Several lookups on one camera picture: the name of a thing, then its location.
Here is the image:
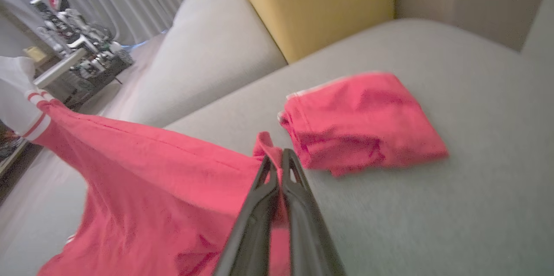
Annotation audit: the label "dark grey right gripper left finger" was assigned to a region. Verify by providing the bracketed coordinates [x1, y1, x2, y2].
[212, 155, 281, 276]

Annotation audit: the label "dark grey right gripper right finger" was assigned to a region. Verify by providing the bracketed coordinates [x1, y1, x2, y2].
[281, 149, 347, 276]

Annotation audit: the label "red and white t-shirt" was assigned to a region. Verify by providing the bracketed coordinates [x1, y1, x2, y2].
[0, 56, 290, 276]

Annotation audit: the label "red shorts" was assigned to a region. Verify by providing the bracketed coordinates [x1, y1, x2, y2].
[277, 72, 449, 177]

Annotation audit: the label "grey fabric sofa chaise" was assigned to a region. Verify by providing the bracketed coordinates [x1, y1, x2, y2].
[0, 19, 554, 276]

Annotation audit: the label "long grey sofa seat cushion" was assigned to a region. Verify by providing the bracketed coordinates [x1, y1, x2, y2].
[117, 0, 288, 128]

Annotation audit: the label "wide yellow sofa backrest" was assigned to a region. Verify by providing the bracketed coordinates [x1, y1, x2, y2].
[227, 0, 395, 64]

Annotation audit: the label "round grey coffee table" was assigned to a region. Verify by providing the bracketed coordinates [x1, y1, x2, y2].
[32, 47, 89, 90]

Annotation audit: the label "white black wheeled robot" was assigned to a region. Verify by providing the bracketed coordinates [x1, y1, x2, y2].
[29, 0, 135, 86]

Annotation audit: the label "dark clutter pile in cabinet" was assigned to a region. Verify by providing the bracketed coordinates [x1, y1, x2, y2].
[0, 121, 21, 160]

